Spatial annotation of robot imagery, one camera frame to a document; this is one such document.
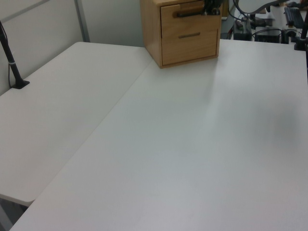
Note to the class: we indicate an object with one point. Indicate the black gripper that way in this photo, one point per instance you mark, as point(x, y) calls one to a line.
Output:
point(213, 3)

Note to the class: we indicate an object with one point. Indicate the wooden drawer with slot grip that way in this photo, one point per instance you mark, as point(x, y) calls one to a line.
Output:
point(192, 47)

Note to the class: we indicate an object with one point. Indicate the wooden drawer cabinet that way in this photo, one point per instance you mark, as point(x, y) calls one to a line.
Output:
point(151, 33)

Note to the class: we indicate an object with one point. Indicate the black electronics box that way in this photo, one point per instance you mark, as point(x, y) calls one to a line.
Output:
point(241, 31)

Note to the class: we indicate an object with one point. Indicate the black computer case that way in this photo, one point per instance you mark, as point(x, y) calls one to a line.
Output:
point(268, 36)

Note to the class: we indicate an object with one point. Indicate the black clamped stand pole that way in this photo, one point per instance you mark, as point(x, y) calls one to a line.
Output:
point(302, 36)

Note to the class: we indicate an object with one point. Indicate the grey partition frame post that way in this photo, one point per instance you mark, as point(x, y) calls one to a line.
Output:
point(83, 20)

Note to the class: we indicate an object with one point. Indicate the black camera stand pole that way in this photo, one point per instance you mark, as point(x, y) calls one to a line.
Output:
point(10, 60)

